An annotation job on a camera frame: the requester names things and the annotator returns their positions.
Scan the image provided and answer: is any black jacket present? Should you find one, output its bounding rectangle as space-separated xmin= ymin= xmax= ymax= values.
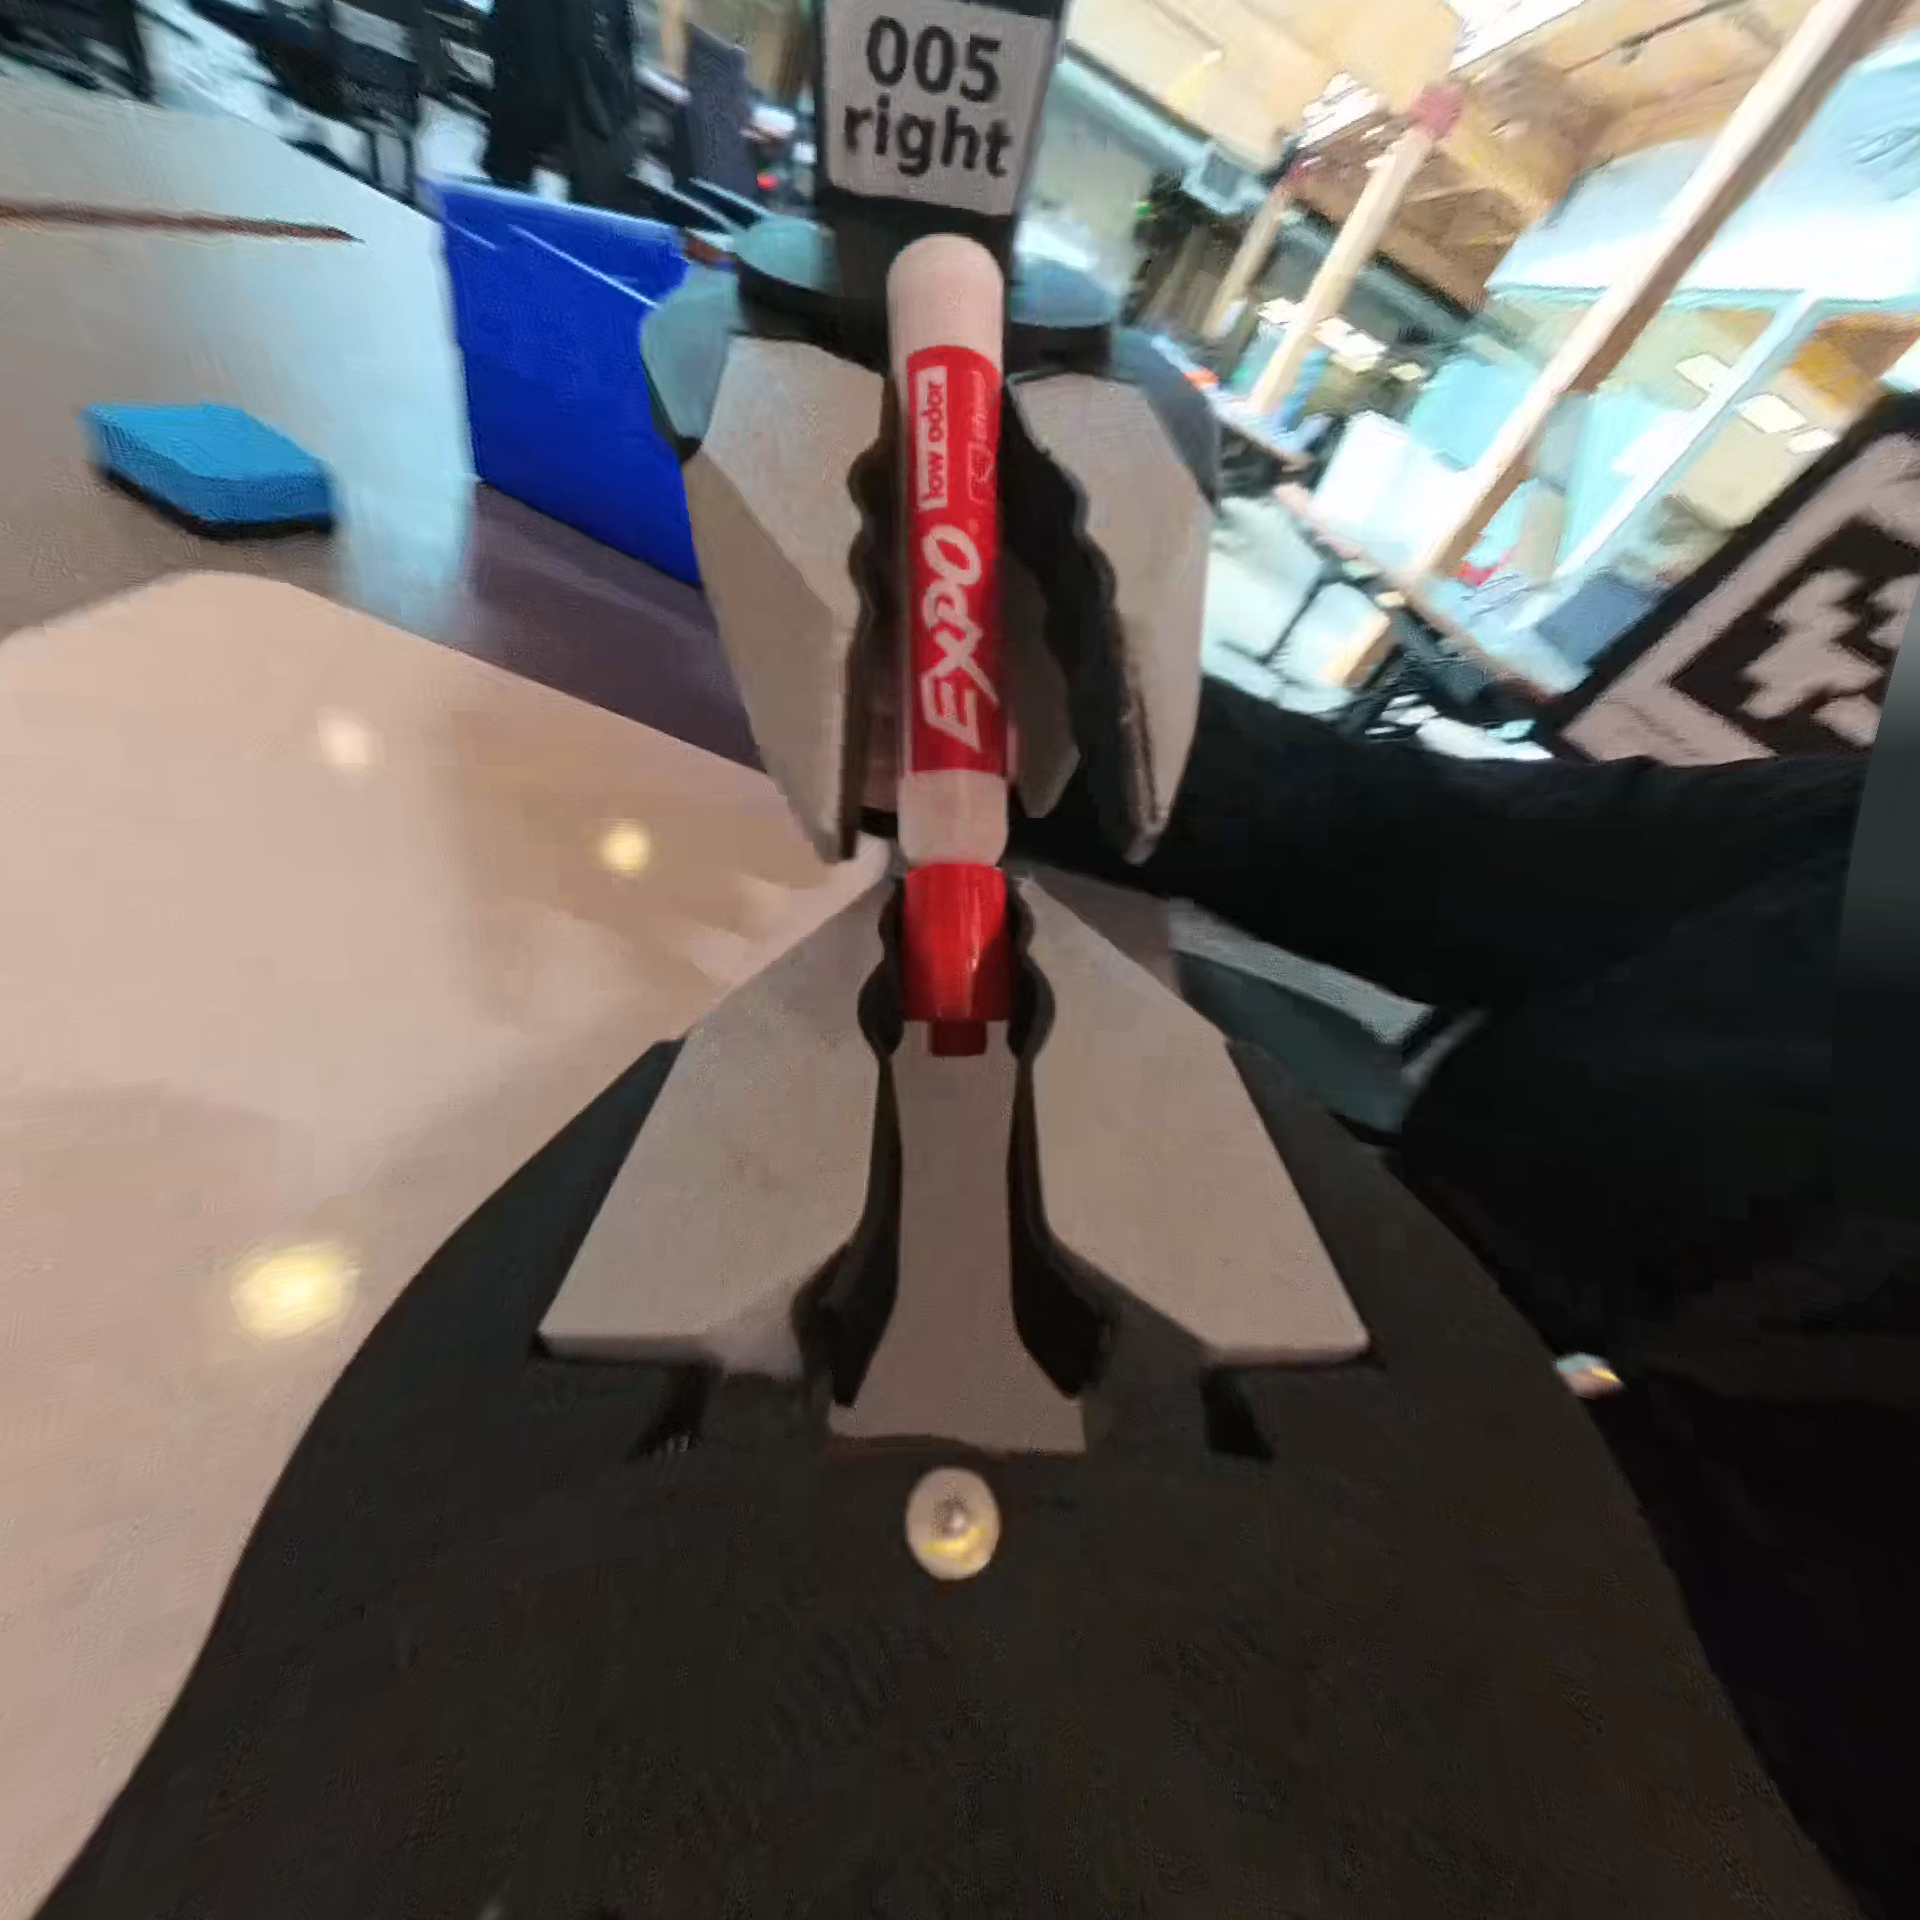
xmin=481 ymin=0 xmax=645 ymax=205

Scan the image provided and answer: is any wooden support post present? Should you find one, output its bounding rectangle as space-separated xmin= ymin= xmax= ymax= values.
xmin=1244 ymin=90 xmax=1465 ymax=422
xmin=1335 ymin=0 xmax=1908 ymax=685

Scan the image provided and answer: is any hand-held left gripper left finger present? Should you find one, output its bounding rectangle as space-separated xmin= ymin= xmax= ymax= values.
xmin=536 ymin=877 xmax=907 ymax=1411

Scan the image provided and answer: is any blue plastic bin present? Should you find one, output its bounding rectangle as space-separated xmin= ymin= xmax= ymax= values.
xmin=426 ymin=177 xmax=709 ymax=588

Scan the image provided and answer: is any blue whiteboard eraser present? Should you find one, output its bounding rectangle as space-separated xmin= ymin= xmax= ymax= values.
xmin=83 ymin=402 xmax=340 ymax=541

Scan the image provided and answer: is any red dry erase marker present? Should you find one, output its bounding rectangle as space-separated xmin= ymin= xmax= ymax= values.
xmin=885 ymin=237 xmax=1010 ymax=873

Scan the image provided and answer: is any red marker cap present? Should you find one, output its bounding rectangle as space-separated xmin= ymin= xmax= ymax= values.
xmin=897 ymin=863 xmax=1014 ymax=1060

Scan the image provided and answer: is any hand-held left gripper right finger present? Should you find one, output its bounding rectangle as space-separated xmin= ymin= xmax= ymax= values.
xmin=1005 ymin=877 xmax=1375 ymax=1399

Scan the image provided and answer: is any white whiteboard sheet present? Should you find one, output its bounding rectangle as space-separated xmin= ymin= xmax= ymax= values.
xmin=0 ymin=570 xmax=902 ymax=1920

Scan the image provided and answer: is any framed fiducial marker sign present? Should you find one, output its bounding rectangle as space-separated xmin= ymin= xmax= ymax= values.
xmin=1545 ymin=396 xmax=1920 ymax=768

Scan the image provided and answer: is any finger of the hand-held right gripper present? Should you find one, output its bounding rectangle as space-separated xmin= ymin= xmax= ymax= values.
xmin=678 ymin=332 xmax=902 ymax=864
xmin=998 ymin=367 xmax=1220 ymax=873

